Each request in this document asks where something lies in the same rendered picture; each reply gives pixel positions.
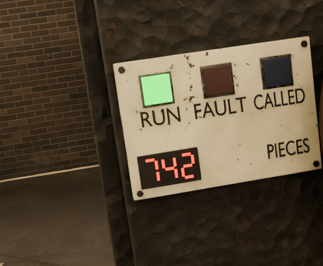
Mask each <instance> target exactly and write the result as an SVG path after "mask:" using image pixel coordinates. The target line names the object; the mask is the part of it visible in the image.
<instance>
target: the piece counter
mask: <svg viewBox="0 0 323 266"><path fill-rule="evenodd" d="M189 155H191V153H184V154H182V156H189ZM191 160H192V164H193V163H194V155H191ZM153 161H155V160H154V158H153V159H146V163H147V162H153ZM161 162H162V167H163V168H165V162H164V159H163V160H161ZM173 163H174V167H175V166H176V158H173ZM192 164H187V165H184V168H185V167H191V166H192ZM155 167H156V169H158V162H157V161H155ZM174 167H168V168H165V169H166V170H172V169H174ZM184 168H181V170H182V177H183V176H185V173H184ZM174 171H175V178H177V177H178V173H177V169H174ZM156 175H157V181H159V180H160V177H159V172H156ZM193 177H194V175H189V176H185V179H187V178H193Z"/></svg>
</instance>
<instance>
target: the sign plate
mask: <svg viewBox="0 0 323 266"><path fill-rule="evenodd" d="M284 56H289V59H290V69H291V79H292V83H291V84H284V85H277V86H272V87H265V81H264V72H263V63H262V60H265V59H273V58H280V57H284ZM223 65H230V69H231V78H232V87H233V92H231V93H225V94H218V95H213V96H206V93H205V85H204V77H203V68H211V67H218V66H223ZM113 70H114V75H115V82H116V88H117V95H118V102H119V109H120V115H121V123H122V129H123V136H124V140H125V147H126V154H127V161H128V168H129V175H130V181H131V188H132V195H133V198H134V200H135V201H137V200H143V199H147V198H153V197H160V196H165V195H172V194H178V193H183V192H190V191H196V190H199V189H206V188H212V187H218V186H224V185H230V184H236V183H242V182H248V181H254V180H258V179H264V178H270V177H276V176H282V175H289V174H294V173H300V172H307V171H311V170H316V169H322V164H321V153H320V143H319V132H318V122H317V111H316V101H315V90H314V80H313V73H312V63H311V52H310V42H309V37H308V36H304V37H297V38H292V39H285V40H278V41H271V42H263V43H256V44H248V45H241V46H234V47H226V48H222V49H215V50H207V51H200V52H192V53H185V54H178V55H170V56H163V57H158V58H151V59H144V60H137V61H129V62H121V63H115V64H113ZM161 74H169V78H170V86H171V91H172V98H173V101H172V102H165V103H158V104H151V105H147V106H146V105H145V101H144V94H143V87H142V82H141V78H142V77H149V76H154V75H161ZM184 153H191V155H194V163H193V164H192V160H191V155H189V156H182V154H184ZM153 158H154V160H155V161H157V162H158V169H156V167H155V161H151V162H147V163H146V159H153ZM173 158H176V166H175V167H174V163H173ZM163 159H164V162H165V168H168V167H174V169H177V173H178V177H177V178H175V171H174V169H172V170H166V169H165V168H163V167H162V160H163ZM187 164H192V166H191V167H185V168H184V165H187ZM181 168H184V173H185V176H189V175H194V177H193V178H187V179H185V176H183V177H182V170H181ZM156 172H159V177H160V180H158V181H157V175H156Z"/></svg>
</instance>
